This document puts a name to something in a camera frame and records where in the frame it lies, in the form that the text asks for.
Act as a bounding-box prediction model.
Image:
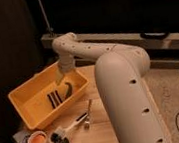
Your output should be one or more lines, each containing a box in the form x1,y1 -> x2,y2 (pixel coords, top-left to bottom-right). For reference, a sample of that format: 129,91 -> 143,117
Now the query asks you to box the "green pepper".
64,82 -> 73,100

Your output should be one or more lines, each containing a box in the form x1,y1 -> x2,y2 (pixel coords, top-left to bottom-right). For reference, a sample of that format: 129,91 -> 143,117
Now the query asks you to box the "white dish brush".
50,112 -> 88,142

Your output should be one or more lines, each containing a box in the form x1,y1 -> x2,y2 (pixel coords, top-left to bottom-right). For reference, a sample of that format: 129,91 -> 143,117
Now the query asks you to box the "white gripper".
56,57 -> 75,85

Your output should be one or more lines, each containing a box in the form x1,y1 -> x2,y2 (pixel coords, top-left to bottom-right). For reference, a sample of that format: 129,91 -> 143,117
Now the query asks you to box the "metal fork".
84,99 -> 93,130

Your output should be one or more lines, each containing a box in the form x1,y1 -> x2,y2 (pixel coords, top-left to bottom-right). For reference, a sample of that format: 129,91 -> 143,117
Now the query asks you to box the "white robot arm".
52,32 -> 172,143

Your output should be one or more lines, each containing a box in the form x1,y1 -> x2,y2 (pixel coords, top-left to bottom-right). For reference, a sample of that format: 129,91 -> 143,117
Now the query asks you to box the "dark striped bar block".
47,90 -> 62,109

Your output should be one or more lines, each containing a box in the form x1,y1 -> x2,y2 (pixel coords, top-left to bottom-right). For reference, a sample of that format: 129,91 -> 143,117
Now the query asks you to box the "black handle on shelf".
140,32 -> 169,40

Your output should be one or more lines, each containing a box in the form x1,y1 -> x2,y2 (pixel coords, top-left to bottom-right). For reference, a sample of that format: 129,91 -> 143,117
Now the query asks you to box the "yellow plastic bin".
8,63 -> 89,130

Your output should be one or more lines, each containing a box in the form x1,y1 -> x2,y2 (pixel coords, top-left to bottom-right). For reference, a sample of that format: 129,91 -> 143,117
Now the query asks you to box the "white bowl orange inside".
28,131 -> 49,143

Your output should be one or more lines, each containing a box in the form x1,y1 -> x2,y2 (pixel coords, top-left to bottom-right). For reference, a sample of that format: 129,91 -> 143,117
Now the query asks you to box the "grey blue cloth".
13,130 -> 31,143

